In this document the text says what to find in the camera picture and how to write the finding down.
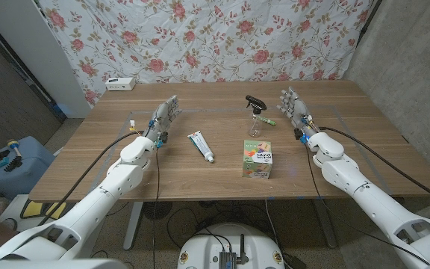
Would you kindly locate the black round disc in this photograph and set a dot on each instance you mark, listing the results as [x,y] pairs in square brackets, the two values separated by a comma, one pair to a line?
[157,210]

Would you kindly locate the floral cloth backdrop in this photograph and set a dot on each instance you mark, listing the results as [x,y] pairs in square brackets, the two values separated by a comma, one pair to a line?
[207,37]

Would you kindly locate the black trigger spray cap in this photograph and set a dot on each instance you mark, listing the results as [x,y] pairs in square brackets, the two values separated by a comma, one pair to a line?
[255,102]

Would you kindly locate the black stand pole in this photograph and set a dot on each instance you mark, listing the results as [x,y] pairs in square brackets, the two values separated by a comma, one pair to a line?
[369,22]

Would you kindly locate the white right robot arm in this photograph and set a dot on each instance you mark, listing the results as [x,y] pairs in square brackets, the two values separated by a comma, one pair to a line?
[349,175]

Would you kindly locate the black brush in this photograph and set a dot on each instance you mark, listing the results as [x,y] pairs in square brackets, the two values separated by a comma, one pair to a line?
[13,164]

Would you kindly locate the white power strip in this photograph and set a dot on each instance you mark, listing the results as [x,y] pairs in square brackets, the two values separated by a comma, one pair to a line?
[119,84]

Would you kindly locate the green whiteboard marker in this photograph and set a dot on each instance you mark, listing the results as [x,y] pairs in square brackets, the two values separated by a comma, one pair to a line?
[269,121]

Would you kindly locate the colourful small cardboard box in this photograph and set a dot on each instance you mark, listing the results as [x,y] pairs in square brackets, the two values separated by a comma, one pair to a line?
[257,160]

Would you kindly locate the grey table leg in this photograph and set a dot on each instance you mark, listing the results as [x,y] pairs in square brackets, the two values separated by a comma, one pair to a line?
[325,224]

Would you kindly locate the white toothpaste tube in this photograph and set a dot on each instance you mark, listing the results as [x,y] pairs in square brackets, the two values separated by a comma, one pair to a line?
[201,146]

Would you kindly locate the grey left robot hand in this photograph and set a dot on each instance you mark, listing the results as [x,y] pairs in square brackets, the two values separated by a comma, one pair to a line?
[162,117]

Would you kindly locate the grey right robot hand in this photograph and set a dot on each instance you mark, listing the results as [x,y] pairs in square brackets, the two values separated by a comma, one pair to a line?
[299,110]

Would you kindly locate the clear plastic bottle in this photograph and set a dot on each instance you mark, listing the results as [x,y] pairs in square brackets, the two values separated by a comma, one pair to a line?
[255,127]

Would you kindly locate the blue hand tool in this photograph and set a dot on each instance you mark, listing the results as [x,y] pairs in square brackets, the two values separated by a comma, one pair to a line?
[0,163]

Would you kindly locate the white table leg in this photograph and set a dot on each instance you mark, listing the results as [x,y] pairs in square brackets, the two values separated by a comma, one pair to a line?
[133,224]

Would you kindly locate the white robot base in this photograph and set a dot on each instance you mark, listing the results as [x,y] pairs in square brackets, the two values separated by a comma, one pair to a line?
[215,246]

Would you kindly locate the yellow and blue knob tool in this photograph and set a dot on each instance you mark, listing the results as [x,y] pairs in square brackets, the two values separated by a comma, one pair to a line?
[13,145]

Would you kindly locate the blue plastic container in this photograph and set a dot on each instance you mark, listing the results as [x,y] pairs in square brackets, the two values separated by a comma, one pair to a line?
[28,179]

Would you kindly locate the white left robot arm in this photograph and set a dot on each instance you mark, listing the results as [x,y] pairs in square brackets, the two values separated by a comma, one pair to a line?
[118,181]

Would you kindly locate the yellow and black floor object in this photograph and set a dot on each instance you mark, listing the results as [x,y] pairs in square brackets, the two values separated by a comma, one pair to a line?
[32,210]

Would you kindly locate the white board panel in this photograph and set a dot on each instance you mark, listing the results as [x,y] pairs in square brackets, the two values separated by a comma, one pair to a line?
[24,37]

